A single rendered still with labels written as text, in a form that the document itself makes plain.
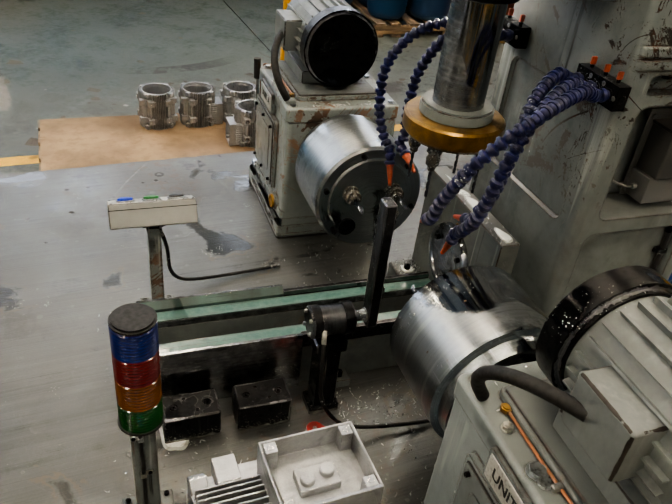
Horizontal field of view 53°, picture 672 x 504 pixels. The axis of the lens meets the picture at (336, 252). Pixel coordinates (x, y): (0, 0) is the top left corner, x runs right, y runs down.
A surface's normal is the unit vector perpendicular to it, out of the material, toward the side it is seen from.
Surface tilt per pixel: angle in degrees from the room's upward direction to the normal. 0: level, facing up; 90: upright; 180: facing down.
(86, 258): 0
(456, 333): 39
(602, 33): 90
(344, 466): 0
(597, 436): 90
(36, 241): 0
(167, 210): 65
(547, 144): 90
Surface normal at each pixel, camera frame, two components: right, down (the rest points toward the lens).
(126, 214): 0.33, 0.18
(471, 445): -0.94, 0.10
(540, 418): 0.11, -0.82
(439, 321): -0.62, -0.48
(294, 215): 0.32, 0.57
